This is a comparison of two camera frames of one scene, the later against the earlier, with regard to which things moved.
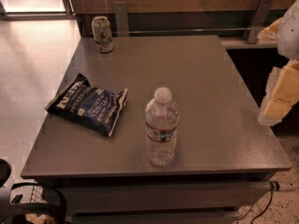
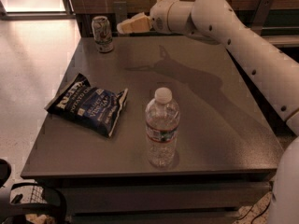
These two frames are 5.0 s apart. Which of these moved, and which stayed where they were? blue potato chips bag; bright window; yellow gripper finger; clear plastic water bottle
Moved: yellow gripper finger
Stayed: clear plastic water bottle; blue potato chips bag; bright window
